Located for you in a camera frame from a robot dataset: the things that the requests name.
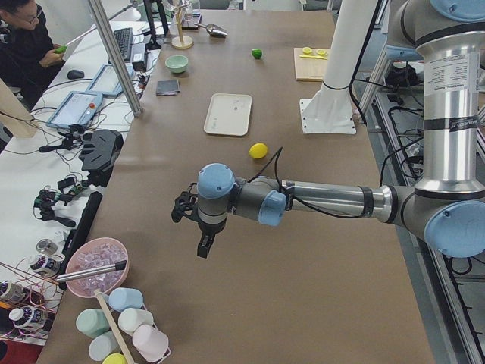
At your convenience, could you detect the yellow lemon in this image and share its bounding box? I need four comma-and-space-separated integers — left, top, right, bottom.
249, 143, 268, 159

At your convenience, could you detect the grey plastic cup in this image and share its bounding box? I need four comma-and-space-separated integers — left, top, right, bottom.
88, 331, 120, 362

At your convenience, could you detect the teach pendant near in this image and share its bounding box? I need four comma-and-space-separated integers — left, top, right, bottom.
46, 91, 103, 129

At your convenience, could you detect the grey folded cloth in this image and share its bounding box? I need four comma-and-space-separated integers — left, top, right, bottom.
155, 80, 180, 96

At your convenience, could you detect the person in black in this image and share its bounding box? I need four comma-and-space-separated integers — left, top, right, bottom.
1, 1, 64, 108

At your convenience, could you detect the pink plastic cup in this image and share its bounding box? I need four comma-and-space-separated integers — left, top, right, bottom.
132, 325, 171, 363

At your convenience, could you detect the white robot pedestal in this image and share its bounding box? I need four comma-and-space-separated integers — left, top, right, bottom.
300, 0, 381, 134

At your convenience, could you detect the lemon half slice right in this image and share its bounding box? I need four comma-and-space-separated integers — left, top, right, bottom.
316, 49, 328, 57

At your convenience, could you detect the aluminium frame post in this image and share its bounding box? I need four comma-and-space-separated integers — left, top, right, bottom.
87, 0, 142, 118

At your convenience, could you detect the mint green bowl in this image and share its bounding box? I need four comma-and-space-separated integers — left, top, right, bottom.
165, 55, 189, 74

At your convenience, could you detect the cream rabbit tray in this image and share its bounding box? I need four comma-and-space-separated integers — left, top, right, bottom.
203, 93, 252, 137

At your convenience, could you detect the wooden cup tree stand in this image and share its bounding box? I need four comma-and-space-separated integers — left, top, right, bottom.
167, 1, 193, 50

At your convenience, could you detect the metal scoop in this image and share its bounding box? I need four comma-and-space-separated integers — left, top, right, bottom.
196, 23, 228, 38

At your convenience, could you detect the teach pendant far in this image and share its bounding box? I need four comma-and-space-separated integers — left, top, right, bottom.
86, 64, 123, 98

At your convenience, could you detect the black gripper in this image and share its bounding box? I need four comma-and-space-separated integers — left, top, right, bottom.
197, 220, 222, 259

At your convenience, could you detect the wooden cutting board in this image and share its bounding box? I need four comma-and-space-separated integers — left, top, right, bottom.
293, 47, 330, 82

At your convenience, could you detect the metal tool black handle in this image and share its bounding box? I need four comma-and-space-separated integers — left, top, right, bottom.
55, 260, 127, 283

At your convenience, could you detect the wooden cup rack handle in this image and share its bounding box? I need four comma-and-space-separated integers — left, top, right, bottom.
95, 290, 135, 364

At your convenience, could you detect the black computer mouse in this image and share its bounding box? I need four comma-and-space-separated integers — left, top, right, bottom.
67, 70, 84, 80

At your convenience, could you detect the black keyboard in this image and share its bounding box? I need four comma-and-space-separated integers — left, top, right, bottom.
113, 27, 133, 62

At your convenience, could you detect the blue plastic cup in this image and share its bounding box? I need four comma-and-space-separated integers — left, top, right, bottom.
108, 287, 143, 312

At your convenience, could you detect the black case on table edge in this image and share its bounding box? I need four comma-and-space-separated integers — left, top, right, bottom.
61, 192, 103, 270

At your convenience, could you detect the pink bowl with ice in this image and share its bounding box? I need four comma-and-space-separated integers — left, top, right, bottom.
65, 237, 130, 298

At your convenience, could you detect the teach pendant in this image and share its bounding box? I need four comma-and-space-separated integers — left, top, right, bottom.
86, 64, 123, 98
46, 91, 103, 129

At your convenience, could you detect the green lime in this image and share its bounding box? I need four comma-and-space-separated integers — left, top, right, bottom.
252, 49, 263, 59

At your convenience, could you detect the yellow plastic cup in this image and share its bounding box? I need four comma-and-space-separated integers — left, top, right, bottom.
102, 353, 127, 364

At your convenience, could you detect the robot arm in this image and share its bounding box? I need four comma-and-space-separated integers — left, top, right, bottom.
192, 1, 484, 258

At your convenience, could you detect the green plastic cup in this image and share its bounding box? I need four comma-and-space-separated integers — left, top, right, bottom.
76, 309, 110, 338

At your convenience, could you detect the white plastic cup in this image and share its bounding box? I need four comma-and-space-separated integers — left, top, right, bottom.
117, 308, 154, 336

